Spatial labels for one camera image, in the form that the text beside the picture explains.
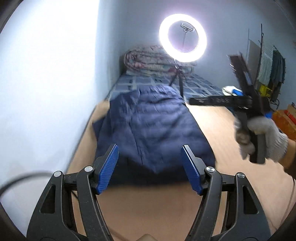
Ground navy quilted puffer jacket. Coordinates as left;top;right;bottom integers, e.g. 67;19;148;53
92;85;215;186

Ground white gloved right hand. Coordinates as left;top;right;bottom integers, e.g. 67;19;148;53
234;116;288;162

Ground bright blue garment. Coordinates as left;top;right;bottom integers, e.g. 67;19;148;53
232;89;244;96

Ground yellow crate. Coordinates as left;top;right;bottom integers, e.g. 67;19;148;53
259;85;273;98

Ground white cream garment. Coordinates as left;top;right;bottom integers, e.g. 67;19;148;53
222;86;236;95

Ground cardboard box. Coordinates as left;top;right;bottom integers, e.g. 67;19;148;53
287;104;296;118

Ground blue checkered bed sheet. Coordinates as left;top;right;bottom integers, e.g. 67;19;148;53
108;72;225;102

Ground floral folded quilt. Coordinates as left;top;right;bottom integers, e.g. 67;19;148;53
123;45;197;77

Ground black cable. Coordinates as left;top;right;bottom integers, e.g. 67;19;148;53
0;171;55;202

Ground ring light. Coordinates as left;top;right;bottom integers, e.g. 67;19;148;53
159;14;207;63

